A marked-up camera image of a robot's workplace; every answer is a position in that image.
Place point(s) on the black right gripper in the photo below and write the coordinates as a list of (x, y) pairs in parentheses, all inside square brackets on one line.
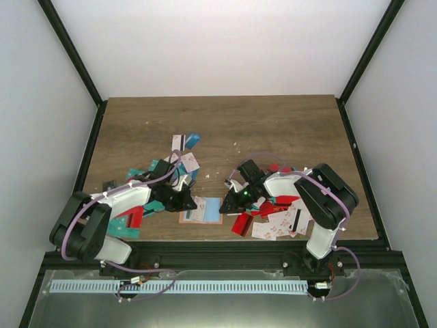
[(234, 204)]

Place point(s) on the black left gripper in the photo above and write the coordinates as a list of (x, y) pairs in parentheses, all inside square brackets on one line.
[(183, 205)]

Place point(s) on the pink leather card holder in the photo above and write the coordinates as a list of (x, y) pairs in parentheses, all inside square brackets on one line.
[(207, 212)]

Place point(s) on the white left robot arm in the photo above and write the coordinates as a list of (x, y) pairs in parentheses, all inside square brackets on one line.
[(80, 232)]

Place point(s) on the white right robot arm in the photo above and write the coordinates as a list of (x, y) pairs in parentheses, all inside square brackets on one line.
[(326, 197)]

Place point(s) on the red card with stripe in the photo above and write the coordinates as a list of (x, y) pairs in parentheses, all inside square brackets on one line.
[(242, 224)]

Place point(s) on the white card with stripe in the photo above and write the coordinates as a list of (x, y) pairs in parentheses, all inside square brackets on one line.
[(178, 142)]

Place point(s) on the teal card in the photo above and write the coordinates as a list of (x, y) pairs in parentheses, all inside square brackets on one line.
[(117, 228)]

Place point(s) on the blue card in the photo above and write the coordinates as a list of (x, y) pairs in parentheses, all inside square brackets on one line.
[(191, 140)]

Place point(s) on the black membership card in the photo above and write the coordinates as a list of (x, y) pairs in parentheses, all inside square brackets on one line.
[(109, 185)]

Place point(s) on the light blue slotted rail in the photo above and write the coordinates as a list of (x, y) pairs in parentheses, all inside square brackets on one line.
[(287, 287)]

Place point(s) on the black aluminium frame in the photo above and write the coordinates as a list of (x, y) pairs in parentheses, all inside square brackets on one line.
[(376, 254)]

